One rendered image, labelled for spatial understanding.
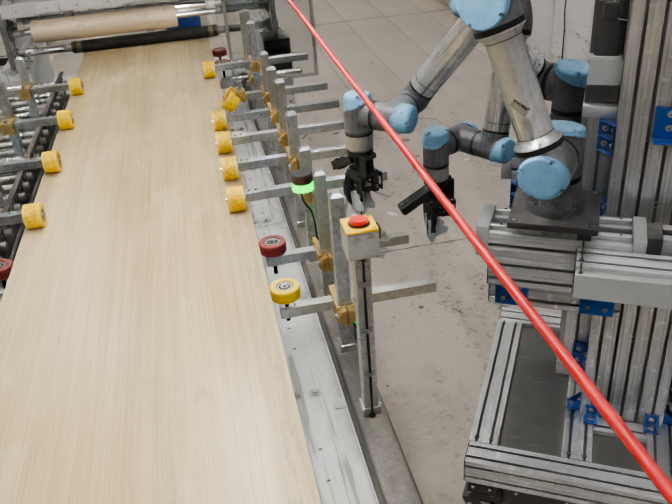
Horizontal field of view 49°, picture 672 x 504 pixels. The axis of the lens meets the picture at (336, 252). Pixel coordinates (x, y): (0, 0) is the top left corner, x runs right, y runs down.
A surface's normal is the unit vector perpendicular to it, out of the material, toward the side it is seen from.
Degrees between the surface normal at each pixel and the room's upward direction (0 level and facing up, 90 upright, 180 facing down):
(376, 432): 0
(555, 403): 0
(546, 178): 97
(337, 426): 0
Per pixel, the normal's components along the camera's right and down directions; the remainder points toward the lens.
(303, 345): -0.07, -0.86
